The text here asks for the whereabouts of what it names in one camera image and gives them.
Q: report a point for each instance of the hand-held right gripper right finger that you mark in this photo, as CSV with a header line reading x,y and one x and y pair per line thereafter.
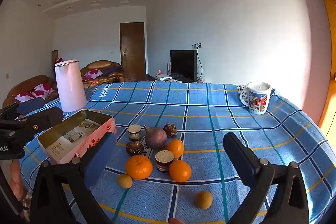
x,y
233,153

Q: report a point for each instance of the person's left hand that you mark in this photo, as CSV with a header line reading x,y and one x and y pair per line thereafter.
x,y
17,179

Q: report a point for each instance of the flat white box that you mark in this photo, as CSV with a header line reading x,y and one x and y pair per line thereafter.
x,y
163,76

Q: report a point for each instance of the white wall socket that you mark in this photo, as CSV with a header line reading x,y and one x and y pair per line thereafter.
x,y
198,45

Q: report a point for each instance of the purple passion fruit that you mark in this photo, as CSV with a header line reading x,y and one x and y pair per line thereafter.
x,y
155,138

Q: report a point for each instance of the round orange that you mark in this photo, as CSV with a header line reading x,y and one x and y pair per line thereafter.
x,y
180,171
175,148

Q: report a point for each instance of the pink rectangular tin box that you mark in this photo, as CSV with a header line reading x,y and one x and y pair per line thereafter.
x,y
86,145

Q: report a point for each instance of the large cut mangosteen half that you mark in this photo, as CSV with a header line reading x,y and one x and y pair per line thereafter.
x,y
164,161

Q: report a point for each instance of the brown leather armchair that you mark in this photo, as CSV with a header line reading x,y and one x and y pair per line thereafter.
x,y
105,70

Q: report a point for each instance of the large orange tangerine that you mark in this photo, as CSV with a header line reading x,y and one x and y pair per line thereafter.
x,y
138,166

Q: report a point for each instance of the orange wooden door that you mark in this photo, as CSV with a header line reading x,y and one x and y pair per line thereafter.
x,y
325,56

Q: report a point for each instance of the small yellow fruit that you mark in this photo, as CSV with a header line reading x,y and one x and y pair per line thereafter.
x,y
125,181
203,199

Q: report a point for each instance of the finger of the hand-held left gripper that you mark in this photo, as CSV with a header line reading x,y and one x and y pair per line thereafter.
x,y
30,106
44,119

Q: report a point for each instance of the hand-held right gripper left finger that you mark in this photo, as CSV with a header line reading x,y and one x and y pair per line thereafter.
x,y
102,158

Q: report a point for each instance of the brown leather sofa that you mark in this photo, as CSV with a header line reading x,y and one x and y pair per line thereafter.
x,y
23,87

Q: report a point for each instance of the dark brown wooden door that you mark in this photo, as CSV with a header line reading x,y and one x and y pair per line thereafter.
x,y
132,52

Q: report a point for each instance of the pink cylindrical cup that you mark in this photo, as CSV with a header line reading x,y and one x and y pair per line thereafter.
x,y
69,85

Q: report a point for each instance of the blue checked tablecloth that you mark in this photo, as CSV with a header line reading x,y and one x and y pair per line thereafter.
x,y
199,108

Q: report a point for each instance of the black television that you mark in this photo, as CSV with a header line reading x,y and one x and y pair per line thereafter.
x,y
183,65

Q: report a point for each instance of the round sandwich biscuit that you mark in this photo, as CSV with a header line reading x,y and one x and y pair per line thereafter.
x,y
135,132

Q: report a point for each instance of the white printed mug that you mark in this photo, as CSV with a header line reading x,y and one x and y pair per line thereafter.
x,y
258,100

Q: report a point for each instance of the white floral cushion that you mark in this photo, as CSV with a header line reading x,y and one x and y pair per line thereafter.
x,y
35,92
93,73

